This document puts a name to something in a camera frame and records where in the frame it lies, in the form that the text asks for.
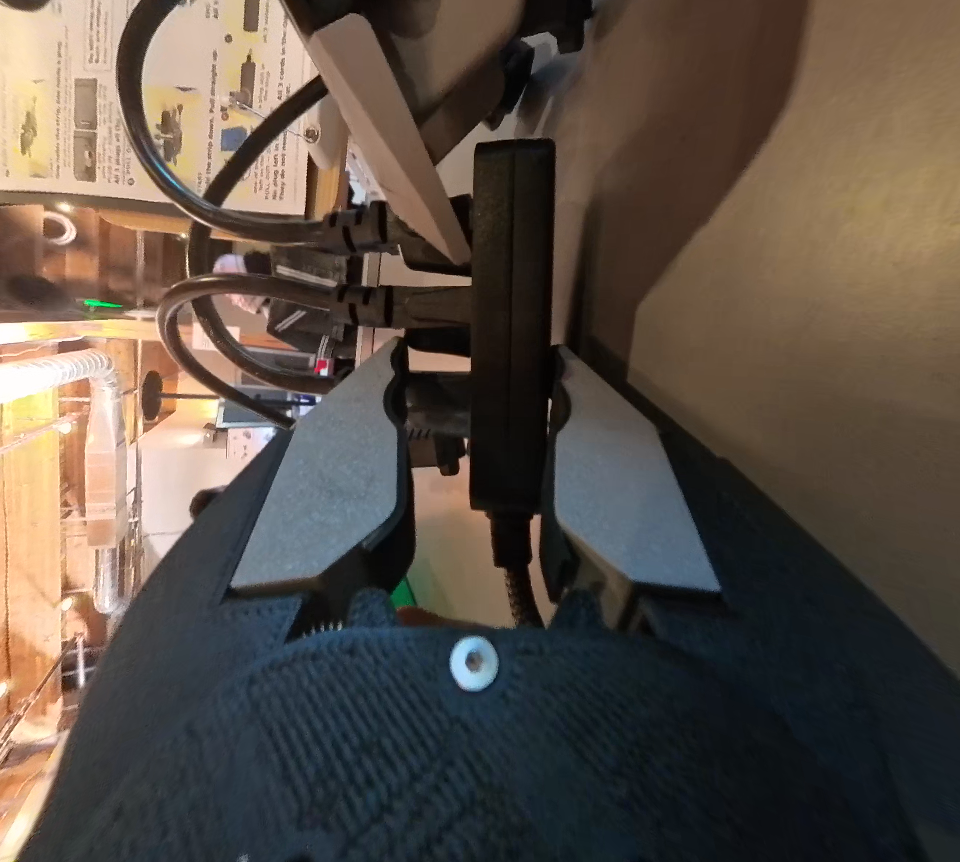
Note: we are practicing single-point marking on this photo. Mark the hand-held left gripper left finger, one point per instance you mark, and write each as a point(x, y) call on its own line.
point(330, 487)

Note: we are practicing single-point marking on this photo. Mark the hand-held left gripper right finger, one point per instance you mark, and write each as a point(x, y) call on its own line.
point(622, 495)

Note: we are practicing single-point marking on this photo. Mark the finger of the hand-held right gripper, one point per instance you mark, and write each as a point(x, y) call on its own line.
point(386, 112)

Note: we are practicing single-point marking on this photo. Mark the black power strip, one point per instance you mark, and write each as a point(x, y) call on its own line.
point(514, 315)

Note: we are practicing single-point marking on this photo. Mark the printed instruction board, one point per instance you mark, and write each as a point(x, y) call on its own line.
point(75, 127)

